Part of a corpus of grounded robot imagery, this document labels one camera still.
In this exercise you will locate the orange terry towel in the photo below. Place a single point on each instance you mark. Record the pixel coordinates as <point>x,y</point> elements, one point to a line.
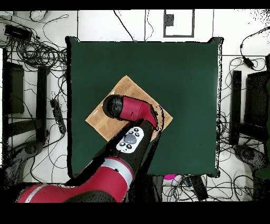
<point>126,88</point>

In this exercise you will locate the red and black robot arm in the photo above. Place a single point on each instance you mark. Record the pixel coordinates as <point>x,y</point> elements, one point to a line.
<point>114,169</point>

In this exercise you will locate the dark flat panel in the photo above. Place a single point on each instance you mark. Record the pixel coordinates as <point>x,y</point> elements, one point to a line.
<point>256,97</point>
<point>15,88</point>

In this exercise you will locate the black flat box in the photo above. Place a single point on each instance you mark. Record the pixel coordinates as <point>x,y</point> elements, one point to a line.
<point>18,32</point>

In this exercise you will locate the dark green table cloth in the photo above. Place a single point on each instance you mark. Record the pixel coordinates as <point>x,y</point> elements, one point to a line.
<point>185,84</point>

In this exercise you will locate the pink and white object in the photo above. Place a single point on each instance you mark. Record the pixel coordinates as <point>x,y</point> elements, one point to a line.
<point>169,177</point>

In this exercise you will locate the long black power strip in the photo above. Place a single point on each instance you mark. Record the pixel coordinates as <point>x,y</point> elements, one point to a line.
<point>58,116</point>

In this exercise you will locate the black metal stand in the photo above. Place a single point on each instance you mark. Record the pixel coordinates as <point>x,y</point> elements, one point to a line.
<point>157,188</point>

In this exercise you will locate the black upright bar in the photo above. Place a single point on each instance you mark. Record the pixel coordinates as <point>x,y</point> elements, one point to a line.
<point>236,105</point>
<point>41,101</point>

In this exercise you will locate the black rectangular box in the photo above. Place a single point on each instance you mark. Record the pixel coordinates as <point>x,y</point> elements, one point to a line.
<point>199,188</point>

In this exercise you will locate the grey chair base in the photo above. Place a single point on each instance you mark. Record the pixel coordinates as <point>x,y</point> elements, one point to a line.
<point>29,149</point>
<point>249,154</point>

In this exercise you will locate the black power adapter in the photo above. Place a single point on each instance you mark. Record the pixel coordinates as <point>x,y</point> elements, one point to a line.
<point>248,62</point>

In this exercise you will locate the grey square frame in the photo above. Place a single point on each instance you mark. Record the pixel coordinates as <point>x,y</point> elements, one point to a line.
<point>164,25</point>

